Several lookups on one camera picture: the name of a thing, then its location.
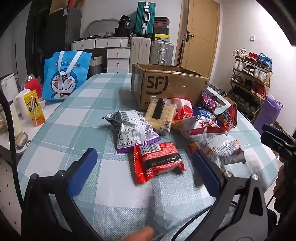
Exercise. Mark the beige suitcase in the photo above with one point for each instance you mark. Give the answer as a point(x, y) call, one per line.
point(140, 51)

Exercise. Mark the brown paper bag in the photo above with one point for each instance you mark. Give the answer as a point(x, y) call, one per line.
point(78, 4)

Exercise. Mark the white pegboard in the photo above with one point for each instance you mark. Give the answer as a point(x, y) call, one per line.
point(5, 197)

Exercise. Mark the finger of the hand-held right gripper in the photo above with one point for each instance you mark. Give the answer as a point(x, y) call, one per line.
point(271, 141)
point(268, 127)

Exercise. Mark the beige earbud case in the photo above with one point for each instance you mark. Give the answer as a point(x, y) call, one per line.
point(21, 141)

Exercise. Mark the shiny purple snack bag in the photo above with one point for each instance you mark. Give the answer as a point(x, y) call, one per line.
point(208, 97)

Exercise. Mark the yellow drink carton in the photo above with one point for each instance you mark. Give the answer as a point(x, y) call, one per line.
point(33, 109)

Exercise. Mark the teal suitcase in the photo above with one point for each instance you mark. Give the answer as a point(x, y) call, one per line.
point(144, 18)

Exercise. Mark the wooden shoe rack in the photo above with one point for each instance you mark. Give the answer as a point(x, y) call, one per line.
point(266, 89)

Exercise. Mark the person's right hand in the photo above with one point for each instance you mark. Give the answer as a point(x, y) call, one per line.
point(283, 185)

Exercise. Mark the grey purple snack bag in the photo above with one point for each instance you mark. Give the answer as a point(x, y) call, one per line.
point(133, 129)

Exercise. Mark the silver suitcase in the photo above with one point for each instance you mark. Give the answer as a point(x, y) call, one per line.
point(161, 52)

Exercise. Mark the silver red snowflake snack bag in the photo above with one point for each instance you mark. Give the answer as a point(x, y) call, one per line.
point(198, 126)

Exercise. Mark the red snack packet black band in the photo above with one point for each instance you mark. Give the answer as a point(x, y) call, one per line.
point(159, 162)

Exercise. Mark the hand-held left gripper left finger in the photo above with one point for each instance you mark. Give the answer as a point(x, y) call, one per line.
point(84, 171)

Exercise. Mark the blue cartoon tote bag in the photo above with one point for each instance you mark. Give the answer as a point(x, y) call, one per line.
point(64, 78)

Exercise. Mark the cardboard box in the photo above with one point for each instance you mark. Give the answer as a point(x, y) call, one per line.
point(175, 83)

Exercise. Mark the grey oval tray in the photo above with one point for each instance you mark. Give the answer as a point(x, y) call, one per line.
point(101, 23)

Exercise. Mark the blue snack packet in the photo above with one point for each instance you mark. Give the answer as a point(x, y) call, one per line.
point(204, 113)

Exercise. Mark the red white snack bag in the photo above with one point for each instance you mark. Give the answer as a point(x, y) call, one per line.
point(185, 109)

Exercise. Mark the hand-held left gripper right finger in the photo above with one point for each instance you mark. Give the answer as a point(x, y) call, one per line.
point(205, 173)

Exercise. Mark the black storage box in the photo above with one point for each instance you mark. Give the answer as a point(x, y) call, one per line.
point(123, 32)

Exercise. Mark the red orange snack bag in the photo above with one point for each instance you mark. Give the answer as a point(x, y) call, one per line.
point(227, 115)

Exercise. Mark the pile of sneakers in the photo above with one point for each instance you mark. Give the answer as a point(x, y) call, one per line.
point(218, 91)

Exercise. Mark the dark tall cabinet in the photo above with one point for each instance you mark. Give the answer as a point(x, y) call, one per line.
point(37, 34)

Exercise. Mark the white orange snack bag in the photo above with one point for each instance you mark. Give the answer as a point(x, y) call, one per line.
point(219, 146)

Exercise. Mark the wooden door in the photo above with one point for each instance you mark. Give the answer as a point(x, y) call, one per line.
point(203, 37)

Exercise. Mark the black bag white label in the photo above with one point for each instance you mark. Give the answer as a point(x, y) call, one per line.
point(124, 22)

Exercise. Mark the white drawer desk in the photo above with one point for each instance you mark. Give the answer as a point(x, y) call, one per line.
point(116, 58)

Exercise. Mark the rows of shoes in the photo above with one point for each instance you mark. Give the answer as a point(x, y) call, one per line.
point(252, 71)

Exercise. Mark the black red shoe box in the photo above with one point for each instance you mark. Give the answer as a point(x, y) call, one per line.
point(161, 18)

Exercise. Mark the person's left hand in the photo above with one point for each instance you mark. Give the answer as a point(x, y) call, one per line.
point(138, 235)

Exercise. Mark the checked tablecloth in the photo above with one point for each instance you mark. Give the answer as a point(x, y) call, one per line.
point(92, 111)

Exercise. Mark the woven basket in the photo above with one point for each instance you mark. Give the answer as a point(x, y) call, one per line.
point(96, 64)

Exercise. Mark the pale cracker packet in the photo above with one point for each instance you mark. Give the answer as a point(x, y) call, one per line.
point(159, 114)

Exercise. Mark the white kettle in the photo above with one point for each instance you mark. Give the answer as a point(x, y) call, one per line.
point(9, 85)

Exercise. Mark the red plush toy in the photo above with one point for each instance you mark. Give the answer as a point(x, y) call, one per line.
point(33, 85)

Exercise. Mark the dark grey fridge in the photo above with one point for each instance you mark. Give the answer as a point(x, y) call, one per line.
point(64, 30)

